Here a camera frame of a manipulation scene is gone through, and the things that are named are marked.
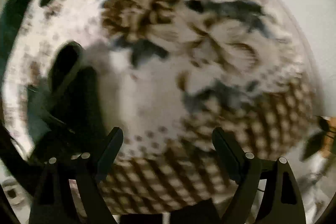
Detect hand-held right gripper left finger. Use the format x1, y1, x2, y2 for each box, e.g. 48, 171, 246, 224
29, 127, 124, 224

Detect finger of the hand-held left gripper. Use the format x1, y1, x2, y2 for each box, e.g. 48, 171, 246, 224
50, 42, 83, 93

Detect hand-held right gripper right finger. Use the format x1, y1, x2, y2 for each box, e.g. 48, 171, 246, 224
213, 127, 306, 224

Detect dark blue jeans pants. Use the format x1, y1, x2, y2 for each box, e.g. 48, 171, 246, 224
0, 0, 44, 67

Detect bed with floral sheet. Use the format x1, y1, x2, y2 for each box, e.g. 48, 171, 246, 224
0, 0, 326, 214

